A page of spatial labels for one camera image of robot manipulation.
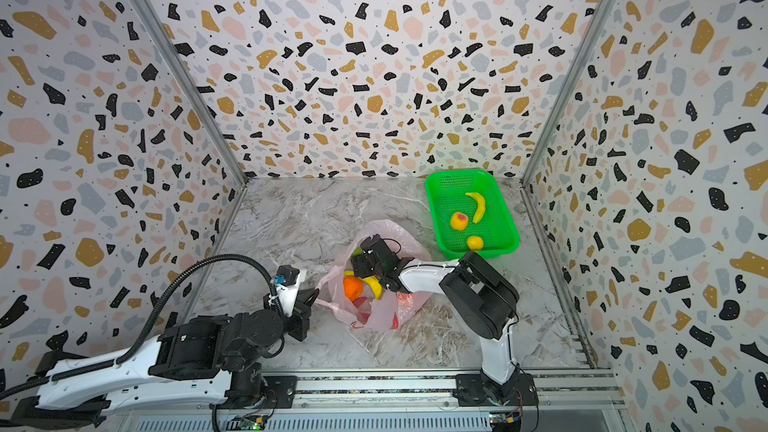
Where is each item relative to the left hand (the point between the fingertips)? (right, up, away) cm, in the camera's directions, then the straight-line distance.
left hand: (321, 294), depth 64 cm
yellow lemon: (+41, +7, +34) cm, 54 cm away
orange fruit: (+3, -4, +21) cm, 22 cm away
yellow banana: (+46, +19, +46) cm, 68 cm away
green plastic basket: (+42, +16, +45) cm, 64 cm away
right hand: (+3, +5, +28) cm, 28 cm away
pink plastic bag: (+9, -8, +11) cm, 17 cm away
